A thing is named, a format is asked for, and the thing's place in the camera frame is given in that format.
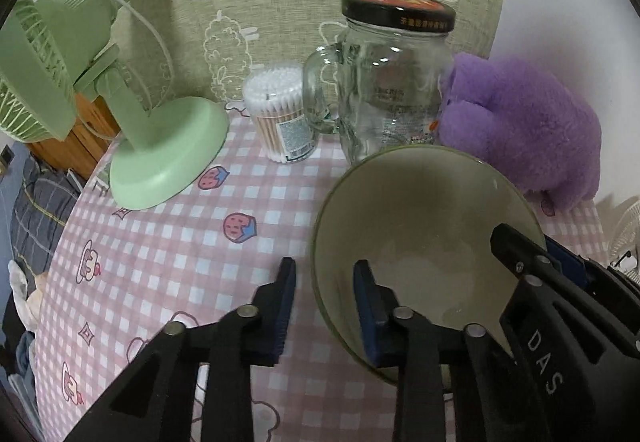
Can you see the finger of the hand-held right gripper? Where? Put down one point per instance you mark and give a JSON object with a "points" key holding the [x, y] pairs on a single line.
{"points": [[520, 249], [567, 264]]}

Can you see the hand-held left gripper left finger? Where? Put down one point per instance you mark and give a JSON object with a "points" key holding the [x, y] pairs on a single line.
{"points": [[281, 317]]}

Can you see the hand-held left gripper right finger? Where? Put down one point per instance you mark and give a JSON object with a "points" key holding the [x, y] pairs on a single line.
{"points": [[367, 317]]}

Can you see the white standing fan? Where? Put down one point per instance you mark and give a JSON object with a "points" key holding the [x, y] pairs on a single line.
{"points": [[625, 237]]}

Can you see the pink checked tablecloth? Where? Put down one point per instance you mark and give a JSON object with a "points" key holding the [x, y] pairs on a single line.
{"points": [[175, 247]]}

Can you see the purple plush toy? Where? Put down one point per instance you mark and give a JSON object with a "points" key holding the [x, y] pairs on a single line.
{"points": [[525, 122]]}

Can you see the green desk fan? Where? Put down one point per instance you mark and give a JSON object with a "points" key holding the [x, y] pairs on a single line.
{"points": [[160, 152]]}

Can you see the cotton swab container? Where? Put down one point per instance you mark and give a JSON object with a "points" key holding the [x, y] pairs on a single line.
{"points": [[280, 112]]}

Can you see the glass jar with black lid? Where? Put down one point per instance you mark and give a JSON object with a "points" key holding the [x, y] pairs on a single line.
{"points": [[395, 87]]}

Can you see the pile of clothes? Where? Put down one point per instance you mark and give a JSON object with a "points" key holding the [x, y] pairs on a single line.
{"points": [[20, 312]]}

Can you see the blue plaid blanket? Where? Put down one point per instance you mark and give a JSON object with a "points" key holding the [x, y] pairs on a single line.
{"points": [[40, 207]]}

